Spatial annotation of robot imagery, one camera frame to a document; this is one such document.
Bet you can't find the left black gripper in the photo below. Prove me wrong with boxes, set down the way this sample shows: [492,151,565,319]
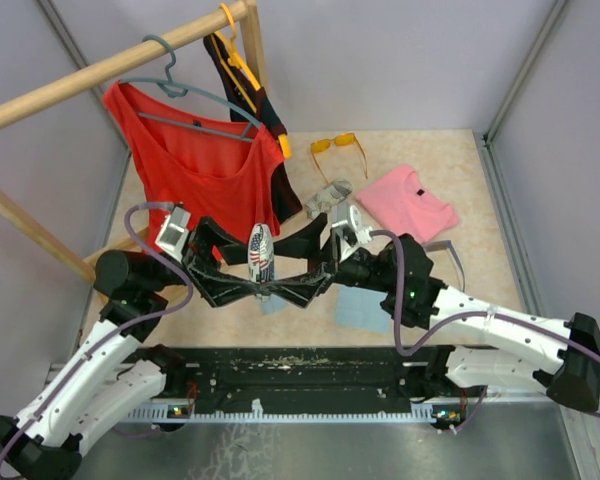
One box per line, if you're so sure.
[147,215,270,307]

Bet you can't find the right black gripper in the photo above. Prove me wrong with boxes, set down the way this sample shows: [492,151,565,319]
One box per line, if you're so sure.
[259,215,395,308]

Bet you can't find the square blue cleaning cloth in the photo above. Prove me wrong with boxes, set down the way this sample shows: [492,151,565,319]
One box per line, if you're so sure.
[335,285,390,334]

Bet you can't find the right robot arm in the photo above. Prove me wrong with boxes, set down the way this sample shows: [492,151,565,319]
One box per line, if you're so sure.
[247,208,600,415]

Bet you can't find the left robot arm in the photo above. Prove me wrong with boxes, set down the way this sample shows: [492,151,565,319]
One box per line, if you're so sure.
[0,213,274,479]

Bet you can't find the orange sunglasses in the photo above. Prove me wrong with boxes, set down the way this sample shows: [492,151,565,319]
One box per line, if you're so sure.
[310,132,369,183]

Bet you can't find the grey-framed sunglasses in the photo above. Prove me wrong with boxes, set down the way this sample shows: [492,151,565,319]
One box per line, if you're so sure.
[424,240,467,292]

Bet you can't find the narrow blue cleaning cloth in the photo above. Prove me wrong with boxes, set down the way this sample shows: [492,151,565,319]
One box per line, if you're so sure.
[260,295,287,315]

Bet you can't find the grey patterned glasses case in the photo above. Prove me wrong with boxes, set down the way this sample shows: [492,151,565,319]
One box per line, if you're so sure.
[304,179,353,220]

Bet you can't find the red tank top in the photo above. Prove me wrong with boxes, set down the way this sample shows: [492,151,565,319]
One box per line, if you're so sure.
[103,82,284,242]

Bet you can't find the folded pink t-shirt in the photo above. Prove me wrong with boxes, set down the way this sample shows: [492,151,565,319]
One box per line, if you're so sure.
[355,165,459,245]

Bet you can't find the dark navy maroon garment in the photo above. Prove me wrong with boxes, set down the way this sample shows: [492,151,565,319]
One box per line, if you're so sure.
[203,33,302,223]

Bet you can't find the grey-blue clothes hanger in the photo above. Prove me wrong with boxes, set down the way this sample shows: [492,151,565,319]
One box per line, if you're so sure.
[118,34,263,143]

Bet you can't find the wooden clothes rack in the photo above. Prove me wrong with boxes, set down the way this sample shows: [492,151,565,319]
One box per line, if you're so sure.
[0,1,267,283]

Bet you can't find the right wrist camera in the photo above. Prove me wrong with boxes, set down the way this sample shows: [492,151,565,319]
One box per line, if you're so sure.
[331,202,372,262]

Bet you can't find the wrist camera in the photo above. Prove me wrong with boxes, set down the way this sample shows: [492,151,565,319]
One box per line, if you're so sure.
[155,205,191,262]
[331,202,372,262]

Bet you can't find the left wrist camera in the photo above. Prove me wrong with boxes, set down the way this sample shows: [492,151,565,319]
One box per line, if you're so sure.
[155,205,191,262]

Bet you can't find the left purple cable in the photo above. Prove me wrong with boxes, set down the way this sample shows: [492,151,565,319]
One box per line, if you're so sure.
[0,201,197,480]

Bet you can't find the purple cable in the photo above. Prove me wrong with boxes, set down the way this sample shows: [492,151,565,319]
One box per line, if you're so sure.
[369,229,600,420]
[0,201,197,480]

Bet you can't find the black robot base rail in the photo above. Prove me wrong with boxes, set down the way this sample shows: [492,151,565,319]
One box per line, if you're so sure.
[46,344,486,432]

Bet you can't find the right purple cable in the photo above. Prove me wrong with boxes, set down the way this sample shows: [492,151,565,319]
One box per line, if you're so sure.
[369,229,600,420]

